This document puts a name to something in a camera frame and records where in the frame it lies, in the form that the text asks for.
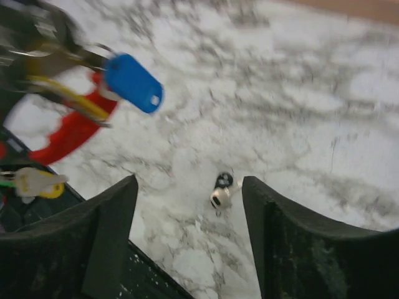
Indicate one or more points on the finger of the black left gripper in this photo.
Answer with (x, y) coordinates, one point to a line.
(38, 41)

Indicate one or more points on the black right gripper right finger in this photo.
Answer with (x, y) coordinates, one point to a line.
(299, 253)

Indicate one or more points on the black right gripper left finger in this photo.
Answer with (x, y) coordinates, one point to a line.
(77, 253)

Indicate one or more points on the metal key organizer red handle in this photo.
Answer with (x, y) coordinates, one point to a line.
(88, 113)

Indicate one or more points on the silver key with green tag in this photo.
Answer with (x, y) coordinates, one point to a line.
(29, 182)

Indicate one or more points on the yellow plastic key tag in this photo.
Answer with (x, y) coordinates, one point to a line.
(52, 191)

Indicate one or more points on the blue plastic key tag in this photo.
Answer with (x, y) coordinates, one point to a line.
(125, 77)

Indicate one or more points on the peach plastic desk organizer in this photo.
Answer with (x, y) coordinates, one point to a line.
(376, 10)

